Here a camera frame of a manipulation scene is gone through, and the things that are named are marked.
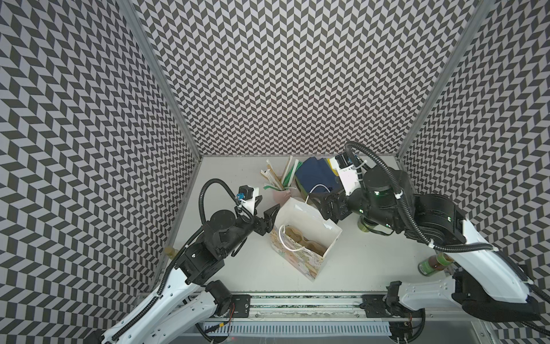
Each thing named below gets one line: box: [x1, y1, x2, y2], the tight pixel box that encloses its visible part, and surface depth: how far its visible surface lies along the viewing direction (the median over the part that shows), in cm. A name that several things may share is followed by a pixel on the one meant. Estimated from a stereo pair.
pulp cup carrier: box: [285, 225, 328, 256], surface depth 84 cm
